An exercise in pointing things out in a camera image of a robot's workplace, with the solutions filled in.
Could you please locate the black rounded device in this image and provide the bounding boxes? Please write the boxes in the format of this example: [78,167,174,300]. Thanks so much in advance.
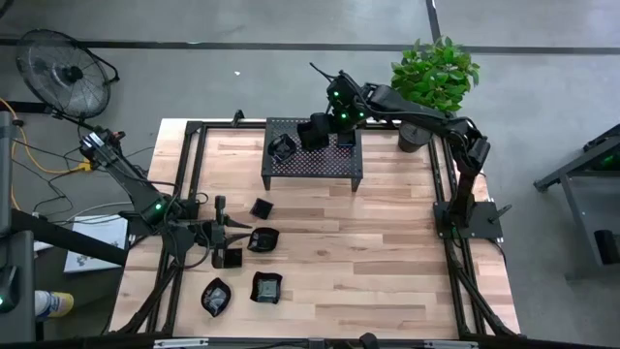
[0,265,21,314]
[593,228,620,268]

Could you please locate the black floor fan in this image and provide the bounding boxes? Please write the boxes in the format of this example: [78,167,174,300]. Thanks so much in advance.
[15,28,121,140]

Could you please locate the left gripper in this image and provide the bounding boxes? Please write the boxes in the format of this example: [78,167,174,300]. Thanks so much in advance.
[193,195,254,270]

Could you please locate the yellow extension cable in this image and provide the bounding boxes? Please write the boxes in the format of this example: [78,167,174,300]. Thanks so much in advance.
[0,96,96,212]

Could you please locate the silver metal bracket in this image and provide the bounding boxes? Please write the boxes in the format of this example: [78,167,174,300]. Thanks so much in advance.
[422,339,479,349]
[153,338,210,349]

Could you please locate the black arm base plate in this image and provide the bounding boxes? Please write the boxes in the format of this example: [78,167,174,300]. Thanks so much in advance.
[128,201,201,238]
[433,200,505,240]

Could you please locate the potted green plant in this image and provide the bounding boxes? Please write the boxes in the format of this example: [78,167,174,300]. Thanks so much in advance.
[389,35,481,154]

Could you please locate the black metal beam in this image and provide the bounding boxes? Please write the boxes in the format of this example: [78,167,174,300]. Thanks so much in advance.
[9,207,130,268]

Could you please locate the black wavy square plate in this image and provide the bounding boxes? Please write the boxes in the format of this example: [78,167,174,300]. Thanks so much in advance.
[249,270,284,305]
[295,121,335,152]

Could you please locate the yellow white spray can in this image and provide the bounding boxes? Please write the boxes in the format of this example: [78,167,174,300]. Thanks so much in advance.
[34,289,76,322]

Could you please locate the white printed booklet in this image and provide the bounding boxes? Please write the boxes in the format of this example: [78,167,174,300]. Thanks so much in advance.
[64,214,130,274]

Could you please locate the black control box green lights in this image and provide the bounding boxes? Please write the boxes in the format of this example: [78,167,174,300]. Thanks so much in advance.
[588,143,620,173]

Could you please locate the black leaf-shaped plate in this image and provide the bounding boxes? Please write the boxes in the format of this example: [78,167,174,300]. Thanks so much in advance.
[246,226,281,254]
[200,276,233,319]
[266,133,299,164]

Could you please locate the black perforated metal stand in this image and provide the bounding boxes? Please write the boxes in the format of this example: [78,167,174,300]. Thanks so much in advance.
[260,116,365,193]

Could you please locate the grey metal cart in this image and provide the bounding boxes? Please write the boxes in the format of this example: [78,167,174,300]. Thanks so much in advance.
[0,110,38,343]
[532,122,620,283]

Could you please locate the black table frame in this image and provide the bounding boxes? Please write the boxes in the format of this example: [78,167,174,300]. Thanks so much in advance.
[109,119,522,339]

